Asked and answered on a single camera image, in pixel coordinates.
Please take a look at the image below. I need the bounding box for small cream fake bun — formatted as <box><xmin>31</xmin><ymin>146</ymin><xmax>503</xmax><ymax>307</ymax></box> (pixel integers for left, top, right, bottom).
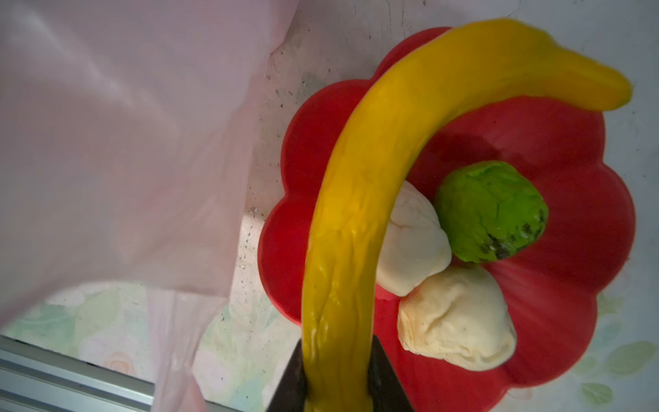
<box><xmin>377</xmin><ymin>181</ymin><xmax>452</xmax><ymax>297</ymax></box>

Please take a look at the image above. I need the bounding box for pink plastic bag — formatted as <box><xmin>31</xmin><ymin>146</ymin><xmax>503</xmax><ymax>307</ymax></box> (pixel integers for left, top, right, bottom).
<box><xmin>1</xmin><ymin>1</ymin><xmax>298</xmax><ymax>411</ymax></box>

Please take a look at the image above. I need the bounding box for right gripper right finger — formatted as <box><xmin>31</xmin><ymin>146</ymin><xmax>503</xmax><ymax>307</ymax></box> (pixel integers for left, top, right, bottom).
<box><xmin>368</xmin><ymin>336</ymin><xmax>415</xmax><ymax>412</ymax></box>

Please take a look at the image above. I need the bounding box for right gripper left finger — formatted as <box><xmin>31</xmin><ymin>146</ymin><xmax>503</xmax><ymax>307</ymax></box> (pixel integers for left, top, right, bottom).
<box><xmin>266</xmin><ymin>340</ymin><xmax>307</xmax><ymax>412</ymax></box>

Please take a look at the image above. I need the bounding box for large cream fake bun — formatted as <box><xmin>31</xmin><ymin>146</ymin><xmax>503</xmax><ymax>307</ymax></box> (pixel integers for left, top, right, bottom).
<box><xmin>397</xmin><ymin>264</ymin><xmax>518</xmax><ymax>372</ymax></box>

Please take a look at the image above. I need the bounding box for yellow fake banana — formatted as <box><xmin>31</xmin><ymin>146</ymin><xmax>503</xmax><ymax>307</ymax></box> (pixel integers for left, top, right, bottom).
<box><xmin>301</xmin><ymin>18</ymin><xmax>633</xmax><ymax>411</ymax></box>

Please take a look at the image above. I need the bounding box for green fake fruit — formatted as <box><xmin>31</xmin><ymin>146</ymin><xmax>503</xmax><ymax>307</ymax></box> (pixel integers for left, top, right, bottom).
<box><xmin>433</xmin><ymin>161</ymin><xmax>549</xmax><ymax>264</ymax></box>

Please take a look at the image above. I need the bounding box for red flower-shaped plate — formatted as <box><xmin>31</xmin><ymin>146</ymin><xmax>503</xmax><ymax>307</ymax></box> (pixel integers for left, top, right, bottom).
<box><xmin>257</xmin><ymin>27</ymin><xmax>636</xmax><ymax>411</ymax></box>

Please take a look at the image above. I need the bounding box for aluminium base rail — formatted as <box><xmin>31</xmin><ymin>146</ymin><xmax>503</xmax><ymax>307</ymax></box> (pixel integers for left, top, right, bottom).
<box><xmin>0</xmin><ymin>334</ymin><xmax>243</xmax><ymax>412</ymax></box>

